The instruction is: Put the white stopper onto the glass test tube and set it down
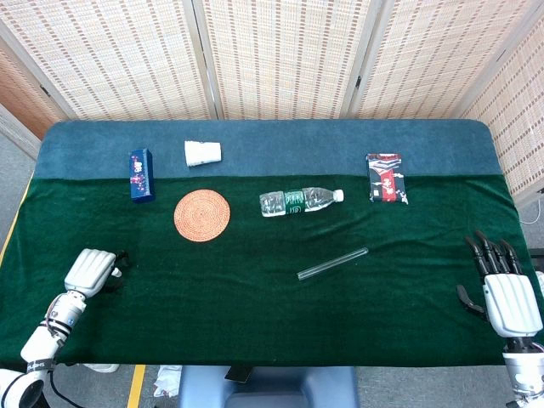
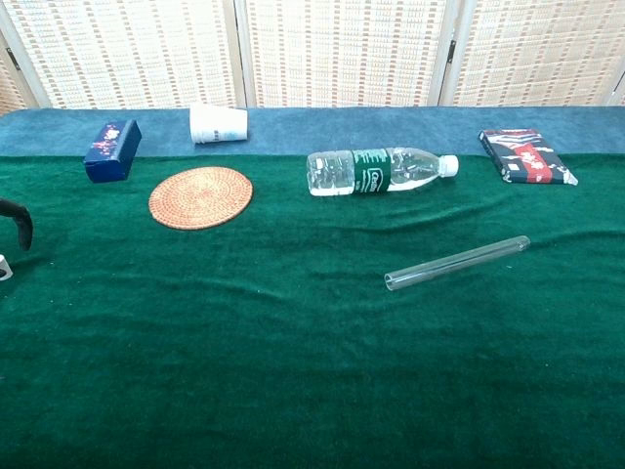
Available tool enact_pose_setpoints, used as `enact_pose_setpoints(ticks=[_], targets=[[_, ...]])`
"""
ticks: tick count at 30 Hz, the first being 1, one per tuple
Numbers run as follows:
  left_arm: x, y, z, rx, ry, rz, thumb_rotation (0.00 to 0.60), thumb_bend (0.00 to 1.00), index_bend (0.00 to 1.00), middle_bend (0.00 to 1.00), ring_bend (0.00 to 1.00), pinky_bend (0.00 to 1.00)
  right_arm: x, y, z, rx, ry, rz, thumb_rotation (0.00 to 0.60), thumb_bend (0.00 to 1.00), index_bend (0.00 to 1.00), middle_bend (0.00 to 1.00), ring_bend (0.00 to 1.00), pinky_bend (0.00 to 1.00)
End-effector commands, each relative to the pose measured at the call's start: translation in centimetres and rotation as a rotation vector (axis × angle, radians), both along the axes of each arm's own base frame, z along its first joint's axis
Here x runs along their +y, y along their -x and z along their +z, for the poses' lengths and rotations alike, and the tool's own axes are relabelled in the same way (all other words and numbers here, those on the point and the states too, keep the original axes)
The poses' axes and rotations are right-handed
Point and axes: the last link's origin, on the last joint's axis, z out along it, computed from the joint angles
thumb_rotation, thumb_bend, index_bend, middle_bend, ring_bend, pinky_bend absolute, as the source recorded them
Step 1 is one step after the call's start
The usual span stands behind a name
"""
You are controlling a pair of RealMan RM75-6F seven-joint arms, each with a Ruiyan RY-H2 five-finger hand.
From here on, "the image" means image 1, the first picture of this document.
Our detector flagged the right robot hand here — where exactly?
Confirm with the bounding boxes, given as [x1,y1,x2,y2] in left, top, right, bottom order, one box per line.
[456,231,544,340]

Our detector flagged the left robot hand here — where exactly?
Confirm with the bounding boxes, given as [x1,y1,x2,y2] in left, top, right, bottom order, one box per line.
[63,248,131,298]

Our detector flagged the clear glass tube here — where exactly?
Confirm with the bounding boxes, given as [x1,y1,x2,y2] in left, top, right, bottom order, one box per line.
[297,246,370,281]

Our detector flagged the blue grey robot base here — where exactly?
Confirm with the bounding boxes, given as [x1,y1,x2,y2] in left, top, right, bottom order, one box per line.
[177,365,361,408]

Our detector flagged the white shoe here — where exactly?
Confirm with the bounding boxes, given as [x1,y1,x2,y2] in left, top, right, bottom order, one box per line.
[82,362,120,374]

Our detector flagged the blue printed box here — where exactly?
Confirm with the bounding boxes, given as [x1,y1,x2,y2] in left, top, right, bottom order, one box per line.
[128,148,156,204]

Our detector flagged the round woven coaster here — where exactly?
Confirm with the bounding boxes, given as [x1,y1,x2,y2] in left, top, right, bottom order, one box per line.
[173,189,232,243]

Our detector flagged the crumpled white cloth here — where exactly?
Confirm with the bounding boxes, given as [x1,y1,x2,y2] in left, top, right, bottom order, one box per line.
[152,365,184,399]

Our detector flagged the white paper cup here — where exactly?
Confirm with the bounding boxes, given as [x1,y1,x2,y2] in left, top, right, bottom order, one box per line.
[184,140,223,168]

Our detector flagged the green velvet cloth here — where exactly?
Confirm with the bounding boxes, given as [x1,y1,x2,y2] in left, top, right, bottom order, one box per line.
[0,173,544,367]

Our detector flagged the black red printed packet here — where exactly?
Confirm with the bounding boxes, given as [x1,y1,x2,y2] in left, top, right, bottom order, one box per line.
[365,152,410,206]

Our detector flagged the beige woven screen panel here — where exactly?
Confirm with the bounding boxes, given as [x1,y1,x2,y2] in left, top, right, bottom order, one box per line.
[348,0,544,120]
[193,0,383,121]
[0,0,218,122]
[461,16,544,205]

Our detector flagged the flat black object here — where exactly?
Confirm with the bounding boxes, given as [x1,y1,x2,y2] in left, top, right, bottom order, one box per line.
[224,365,254,383]

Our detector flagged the clear plastic water bottle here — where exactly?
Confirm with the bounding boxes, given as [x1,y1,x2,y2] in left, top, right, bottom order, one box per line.
[258,186,345,218]

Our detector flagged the blue table cloth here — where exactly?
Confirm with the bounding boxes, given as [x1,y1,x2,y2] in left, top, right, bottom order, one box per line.
[32,118,505,182]

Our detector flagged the black velcro strap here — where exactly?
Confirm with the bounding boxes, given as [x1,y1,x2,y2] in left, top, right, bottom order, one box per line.
[24,358,57,375]

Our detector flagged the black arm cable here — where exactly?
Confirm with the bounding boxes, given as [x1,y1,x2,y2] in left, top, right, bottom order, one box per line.
[49,372,77,404]

